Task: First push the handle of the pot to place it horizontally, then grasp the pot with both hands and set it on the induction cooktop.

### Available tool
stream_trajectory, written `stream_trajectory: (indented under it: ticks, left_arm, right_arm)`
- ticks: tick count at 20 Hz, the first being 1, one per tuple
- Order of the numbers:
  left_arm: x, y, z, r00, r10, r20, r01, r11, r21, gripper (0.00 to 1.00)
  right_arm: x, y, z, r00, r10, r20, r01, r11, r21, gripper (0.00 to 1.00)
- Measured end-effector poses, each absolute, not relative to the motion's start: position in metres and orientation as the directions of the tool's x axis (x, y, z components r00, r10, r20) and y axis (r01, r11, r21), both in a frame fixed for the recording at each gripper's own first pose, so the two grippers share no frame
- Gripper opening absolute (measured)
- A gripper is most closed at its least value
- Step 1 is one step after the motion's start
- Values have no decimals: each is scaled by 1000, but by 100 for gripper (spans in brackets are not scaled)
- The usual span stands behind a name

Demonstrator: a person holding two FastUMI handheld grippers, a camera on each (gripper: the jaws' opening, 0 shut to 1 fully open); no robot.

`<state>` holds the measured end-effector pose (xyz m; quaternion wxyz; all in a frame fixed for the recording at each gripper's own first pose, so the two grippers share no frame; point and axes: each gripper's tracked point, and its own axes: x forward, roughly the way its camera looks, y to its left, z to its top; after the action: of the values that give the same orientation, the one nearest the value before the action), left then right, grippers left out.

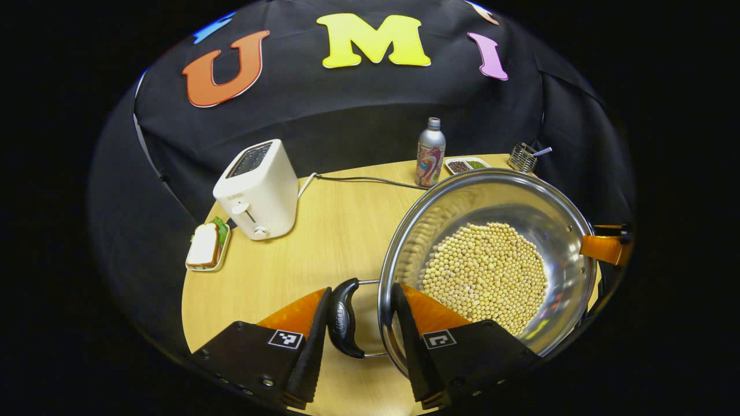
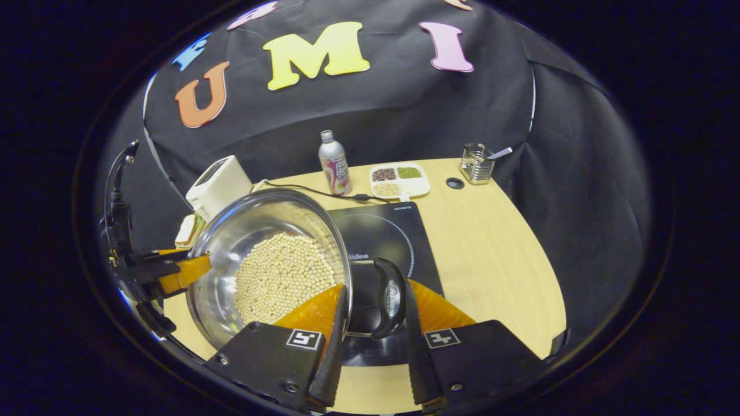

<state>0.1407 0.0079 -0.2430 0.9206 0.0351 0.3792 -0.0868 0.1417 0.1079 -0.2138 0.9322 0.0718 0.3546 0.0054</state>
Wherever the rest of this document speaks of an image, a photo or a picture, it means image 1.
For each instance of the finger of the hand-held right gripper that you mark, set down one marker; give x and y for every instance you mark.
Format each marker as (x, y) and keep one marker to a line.
(601, 249)

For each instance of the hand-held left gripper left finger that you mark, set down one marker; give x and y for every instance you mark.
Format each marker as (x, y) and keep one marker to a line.
(315, 346)

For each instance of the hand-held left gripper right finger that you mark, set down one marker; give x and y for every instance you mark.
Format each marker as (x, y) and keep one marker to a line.
(410, 346)

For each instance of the stainless steel pot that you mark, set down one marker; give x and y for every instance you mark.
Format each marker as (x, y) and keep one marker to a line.
(497, 199)

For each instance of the pile of soybeans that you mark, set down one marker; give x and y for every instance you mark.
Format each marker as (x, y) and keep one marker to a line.
(485, 271)

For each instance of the pale rectangular sandwich plate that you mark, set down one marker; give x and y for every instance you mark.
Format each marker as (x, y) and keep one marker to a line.
(222, 257)

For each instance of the black table grommet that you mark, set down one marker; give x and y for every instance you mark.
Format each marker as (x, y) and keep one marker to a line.
(231, 223)

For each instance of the sandwich with lettuce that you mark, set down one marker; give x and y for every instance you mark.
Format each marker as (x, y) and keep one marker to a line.
(203, 245)

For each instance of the white divided spice dish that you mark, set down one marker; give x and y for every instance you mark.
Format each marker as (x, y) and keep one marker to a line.
(465, 166)

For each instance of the white toaster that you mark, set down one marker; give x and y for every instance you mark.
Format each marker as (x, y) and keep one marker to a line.
(260, 196)

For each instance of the silver printed metal bottle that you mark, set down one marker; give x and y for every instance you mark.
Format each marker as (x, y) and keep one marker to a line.
(430, 156)

